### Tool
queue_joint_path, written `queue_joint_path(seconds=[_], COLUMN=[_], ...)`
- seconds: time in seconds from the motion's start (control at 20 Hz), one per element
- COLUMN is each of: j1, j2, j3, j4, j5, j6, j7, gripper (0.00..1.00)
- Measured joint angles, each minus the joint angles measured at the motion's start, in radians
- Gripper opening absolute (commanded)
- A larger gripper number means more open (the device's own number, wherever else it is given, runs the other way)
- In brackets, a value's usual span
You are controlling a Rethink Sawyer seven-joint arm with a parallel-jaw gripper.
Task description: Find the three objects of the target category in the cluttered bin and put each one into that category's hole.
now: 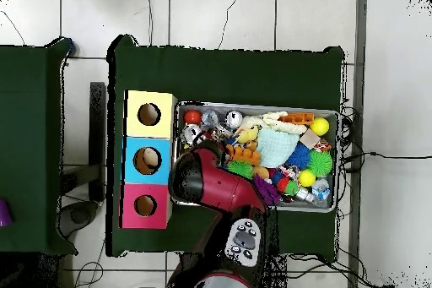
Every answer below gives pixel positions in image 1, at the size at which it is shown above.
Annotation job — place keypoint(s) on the orange toy building brick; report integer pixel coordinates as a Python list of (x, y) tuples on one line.
[(248, 156)]

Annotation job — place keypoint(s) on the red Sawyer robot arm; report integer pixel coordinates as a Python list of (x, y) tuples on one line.
[(219, 186)]

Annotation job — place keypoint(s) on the yellow plush duck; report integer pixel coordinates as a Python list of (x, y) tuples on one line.
[(246, 135)]

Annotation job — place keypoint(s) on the blue spiky ball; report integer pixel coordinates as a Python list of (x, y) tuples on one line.
[(298, 157)]

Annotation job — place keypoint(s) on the green cloth side table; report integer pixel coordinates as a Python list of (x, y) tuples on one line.
[(27, 149)]

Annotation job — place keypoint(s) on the wooden box with three holes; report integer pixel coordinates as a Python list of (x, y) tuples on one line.
[(148, 132)]

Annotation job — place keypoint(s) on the bright green spiky ball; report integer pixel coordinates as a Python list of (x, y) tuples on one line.
[(241, 168)]

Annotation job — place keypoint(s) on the red-orange ball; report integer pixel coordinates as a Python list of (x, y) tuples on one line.
[(192, 117)]

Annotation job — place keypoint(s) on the dark green table cloth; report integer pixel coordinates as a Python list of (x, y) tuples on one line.
[(236, 75)]

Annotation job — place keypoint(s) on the dark grey rounded base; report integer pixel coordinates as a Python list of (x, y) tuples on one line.
[(79, 215)]

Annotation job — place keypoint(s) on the mint green cloth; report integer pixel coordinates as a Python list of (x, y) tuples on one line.
[(275, 147)]

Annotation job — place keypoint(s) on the purple spiky toy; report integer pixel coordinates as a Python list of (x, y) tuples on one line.
[(268, 191)]

